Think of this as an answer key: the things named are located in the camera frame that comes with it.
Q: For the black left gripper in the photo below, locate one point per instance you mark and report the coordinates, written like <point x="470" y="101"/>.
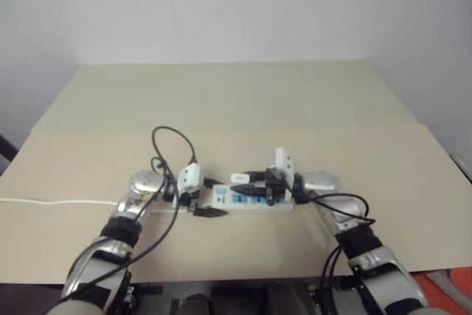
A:
<point x="192" y="198"/>

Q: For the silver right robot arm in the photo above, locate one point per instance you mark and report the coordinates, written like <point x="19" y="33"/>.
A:
<point x="354" y="211"/>

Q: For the tan cardboard sheet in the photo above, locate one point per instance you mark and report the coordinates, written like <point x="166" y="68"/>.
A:
<point x="258" y="245"/>

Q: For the orange and grey object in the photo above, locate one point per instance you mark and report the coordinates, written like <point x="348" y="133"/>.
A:
<point x="448" y="289"/>

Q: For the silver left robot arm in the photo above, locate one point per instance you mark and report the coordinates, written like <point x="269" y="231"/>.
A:
<point x="127" y="204"/>

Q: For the white power strip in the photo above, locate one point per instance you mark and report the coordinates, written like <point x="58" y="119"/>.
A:
<point x="245" y="200"/>

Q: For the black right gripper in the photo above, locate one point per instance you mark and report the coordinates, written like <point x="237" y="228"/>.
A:
<point x="274" y="189"/>

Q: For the white charger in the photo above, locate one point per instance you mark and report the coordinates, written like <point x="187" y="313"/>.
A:
<point x="239" y="178"/>

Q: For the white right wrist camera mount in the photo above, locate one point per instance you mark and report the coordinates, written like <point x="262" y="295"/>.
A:
<point x="284" y="160"/>

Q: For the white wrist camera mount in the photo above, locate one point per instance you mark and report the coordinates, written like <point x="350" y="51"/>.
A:
<point x="284" y="160"/>
<point x="189" y="176"/>

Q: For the dark slanted object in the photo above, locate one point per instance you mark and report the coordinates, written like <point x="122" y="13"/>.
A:
<point x="6" y="149"/>

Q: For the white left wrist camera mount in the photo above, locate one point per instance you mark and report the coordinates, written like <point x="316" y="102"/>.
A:
<point x="189" y="176"/>

